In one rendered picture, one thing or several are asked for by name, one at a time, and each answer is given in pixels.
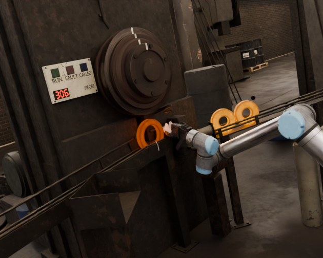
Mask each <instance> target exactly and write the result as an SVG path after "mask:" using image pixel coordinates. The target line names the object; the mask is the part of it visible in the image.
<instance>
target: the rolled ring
mask: <svg viewBox="0 0 323 258"><path fill-rule="evenodd" d="M149 125H152V126H153V127H154V128H155V130H156V140H155V142H156V141H158V140H160V139H162V138H164V130H163V127H162V125H161V124H160V123H159V122H158V121H157V120H155V119H146V120H144V121H143V122H141V124H140V125H139V126H138V129H137V133H136V138H137V143H138V145H139V146H140V148H143V147H145V146H147V145H148V144H147V143H146V142H145V138H144V134H145V130H146V128H147V127H148V126H149Z"/></svg>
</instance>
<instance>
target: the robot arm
mask: <svg viewBox="0 0 323 258"><path fill-rule="evenodd" d="M315 120H316V112H315V110H314V109H313V108H312V107H311V106H309V105H308V104H303V103H301V104H297V105H294V106H292V107H290V108H288V109H286V110H284V113H283V114H282V115H281V116H279V117H277V118H275V119H272V120H270V121H268V122H266V123H264V124H262V125H260V126H258V127H256V128H254V129H252V130H250V131H248V132H246V133H244V134H242V135H240V136H238V137H236V138H233V139H231V140H229V141H227V142H225V143H222V144H220V145H219V144H218V140H217V139H215V138H213V137H212V136H208V135H206V134H203V133H201V132H199V131H196V130H193V129H192V127H190V126H187V125H186V123H184V122H182V123H184V124H181V121H179V123H172V122H169V125H168V124H167V123H166V124H165V126H163V130H164V132H165V134H166V135H167V136H169V137H172V138H175V139H180V140H179V142H178V144H177V145H176V147H175V149H176V150H177V151H178V150H181V149H182V148H183V147H184V145H185V144H186V143H187V144H188V145H190V146H192V147H194V148H196V149H197V158H196V171H197V172H199V173H201V174H204V175H207V174H210V173H211V172H212V167H214V166H215V165H217V164H218V163H220V162H221V161H224V160H226V159H228V158H230V157H232V156H234V155H236V154H239V153H241V152H243V151H245V150H248V149H250V148H252V147H254V146H257V145H259V144H261V143H264V142H266V141H268V140H270V139H273V138H275V137H277V136H280V135H283V136H284V137H285V138H287V139H292V140H294V141H295V142H296V143H297V144H299V145H300V146H301V147H302V148H303V149H304V150H305V151H306V152H307V153H308V154H310V155H311V156H312V157H313V158H314V159H315V160H316V161H317V162H318V163H319V164H320V165H321V166H322V167H323V129H322V128H321V127H320V126H319V124H318V123H316V122H315Z"/></svg>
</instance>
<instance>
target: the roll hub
mask: <svg viewBox="0 0 323 258"><path fill-rule="evenodd" d="M149 44H152V43H147V47H148V50H147V49H146V43H144V44H140V45H137V46H135V47H133V48H132V49H131V50H130V52H129V53H128V55H127V58H126V62H125V75H126V79H127V82H128V84H129V86H130V87H131V89H132V90H133V91H134V92H135V93H136V94H138V95H140V96H142V97H155V96H158V95H160V94H162V93H163V92H164V91H165V89H166V88H167V86H168V84H166V83H165V81H166V80H168V81H169V80H170V65H169V61H166V62H165V61H164V59H165V57H166V55H165V53H164V51H163V50H162V49H161V48H160V47H159V46H157V45H155V44H152V45H153V48H151V49H150V48H149ZM134 54H137V55H138V58H137V59H134V57H133V56H134ZM135 79H138V80H139V83H135ZM152 91H154V92H155V95H154V96H152V95H151V92H152Z"/></svg>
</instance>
